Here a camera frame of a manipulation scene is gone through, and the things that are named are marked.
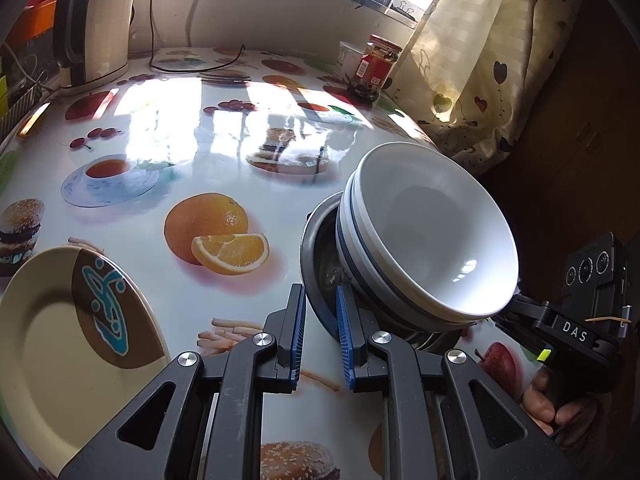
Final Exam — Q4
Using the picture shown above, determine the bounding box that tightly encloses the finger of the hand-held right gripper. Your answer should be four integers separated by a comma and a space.
492, 294, 555, 341

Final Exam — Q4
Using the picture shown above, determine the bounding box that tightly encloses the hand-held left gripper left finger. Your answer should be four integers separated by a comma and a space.
57, 284, 307, 480

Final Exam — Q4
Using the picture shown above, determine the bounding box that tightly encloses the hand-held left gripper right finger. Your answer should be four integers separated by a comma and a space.
336, 284, 581, 480

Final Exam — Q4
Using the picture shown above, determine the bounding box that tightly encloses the stainless steel bowl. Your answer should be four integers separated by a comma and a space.
300, 192, 468, 356

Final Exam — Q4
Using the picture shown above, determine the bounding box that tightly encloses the small white bowl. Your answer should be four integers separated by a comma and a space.
350, 142, 519, 318

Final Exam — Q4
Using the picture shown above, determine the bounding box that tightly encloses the beige plate with brown patch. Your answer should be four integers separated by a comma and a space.
0, 246, 172, 476

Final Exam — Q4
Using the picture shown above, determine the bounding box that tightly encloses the person's right hand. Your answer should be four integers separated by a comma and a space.
521, 366, 601, 448

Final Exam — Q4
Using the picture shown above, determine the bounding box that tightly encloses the dark wooden cabinet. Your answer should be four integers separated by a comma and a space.
480, 0, 640, 271

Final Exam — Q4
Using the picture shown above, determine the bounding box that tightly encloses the food print tablecloth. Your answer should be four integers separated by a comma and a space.
0, 47, 546, 480

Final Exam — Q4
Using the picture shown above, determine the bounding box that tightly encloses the cream curtain with heart print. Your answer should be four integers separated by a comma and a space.
385, 0, 586, 176

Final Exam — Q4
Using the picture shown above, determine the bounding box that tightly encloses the glass jar with red lid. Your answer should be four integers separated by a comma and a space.
346, 34, 403, 106

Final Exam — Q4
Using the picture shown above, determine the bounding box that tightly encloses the white plastic tub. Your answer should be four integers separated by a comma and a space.
338, 41, 371, 81

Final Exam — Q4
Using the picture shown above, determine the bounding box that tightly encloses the striped tray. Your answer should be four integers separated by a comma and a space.
0, 80, 48, 133

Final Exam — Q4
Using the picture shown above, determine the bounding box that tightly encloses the cream and steel electric kettle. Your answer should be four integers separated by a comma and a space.
52, 0, 137, 97

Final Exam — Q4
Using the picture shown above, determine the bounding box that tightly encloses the orange shelf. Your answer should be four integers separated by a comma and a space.
0, 0, 58, 42

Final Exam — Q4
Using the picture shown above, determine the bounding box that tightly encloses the white cable on wall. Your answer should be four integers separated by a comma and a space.
186, 0, 202, 49

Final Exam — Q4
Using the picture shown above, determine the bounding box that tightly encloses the long black cable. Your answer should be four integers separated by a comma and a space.
148, 0, 247, 75

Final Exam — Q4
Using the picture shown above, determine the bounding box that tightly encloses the thin white cable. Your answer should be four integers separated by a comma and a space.
0, 42, 43, 87

